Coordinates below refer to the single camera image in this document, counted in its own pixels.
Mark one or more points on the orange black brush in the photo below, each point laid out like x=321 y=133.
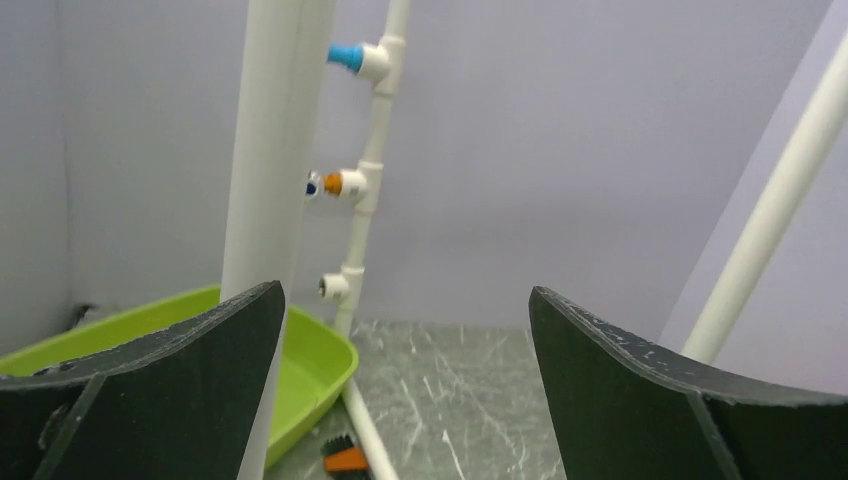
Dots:
x=343 y=459

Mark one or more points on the orange plastic faucet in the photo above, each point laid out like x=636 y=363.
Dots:
x=318 y=184

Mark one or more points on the white PVC pipe frame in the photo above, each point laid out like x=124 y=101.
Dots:
x=285 y=48

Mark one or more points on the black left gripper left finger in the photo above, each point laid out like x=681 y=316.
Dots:
x=175 y=403

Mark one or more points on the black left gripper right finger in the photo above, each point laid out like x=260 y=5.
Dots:
x=623 y=407

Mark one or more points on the green plastic basin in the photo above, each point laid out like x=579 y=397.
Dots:
x=316 y=361

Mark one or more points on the blue plastic faucet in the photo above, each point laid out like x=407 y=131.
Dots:
x=350 y=57

